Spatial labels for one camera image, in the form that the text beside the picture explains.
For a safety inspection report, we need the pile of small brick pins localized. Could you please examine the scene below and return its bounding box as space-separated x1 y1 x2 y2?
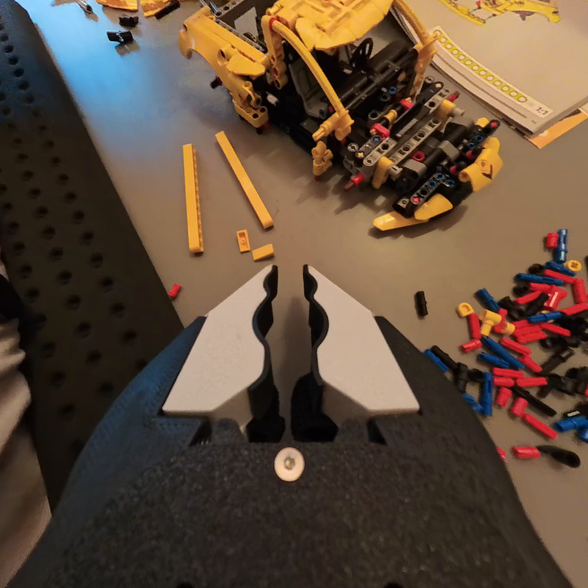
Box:
423 228 588 470

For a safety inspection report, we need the grey desk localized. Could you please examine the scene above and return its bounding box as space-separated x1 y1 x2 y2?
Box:
18 0 588 588

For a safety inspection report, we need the light grey garment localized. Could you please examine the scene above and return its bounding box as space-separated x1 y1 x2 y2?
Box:
0 259 52 588

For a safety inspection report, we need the long yellow brick beam assembly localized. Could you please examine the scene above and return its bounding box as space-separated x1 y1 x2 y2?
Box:
183 143 204 254

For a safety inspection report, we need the yellow black brick car model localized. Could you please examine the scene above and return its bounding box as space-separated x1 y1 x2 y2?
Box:
178 0 504 232

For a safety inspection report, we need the long yellow brick beam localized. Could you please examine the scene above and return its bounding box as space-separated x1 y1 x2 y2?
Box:
215 131 274 229

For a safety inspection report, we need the pile of yellow brick parts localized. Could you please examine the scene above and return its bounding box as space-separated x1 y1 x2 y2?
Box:
94 0 181 20

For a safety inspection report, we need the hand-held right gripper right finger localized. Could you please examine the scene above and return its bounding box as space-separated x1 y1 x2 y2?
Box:
302 265 420 433

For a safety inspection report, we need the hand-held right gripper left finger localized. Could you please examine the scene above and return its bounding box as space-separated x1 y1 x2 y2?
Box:
162 265 279 435

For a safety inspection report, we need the open instruction booklet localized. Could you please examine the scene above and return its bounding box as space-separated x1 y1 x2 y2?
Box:
390 0 588 150

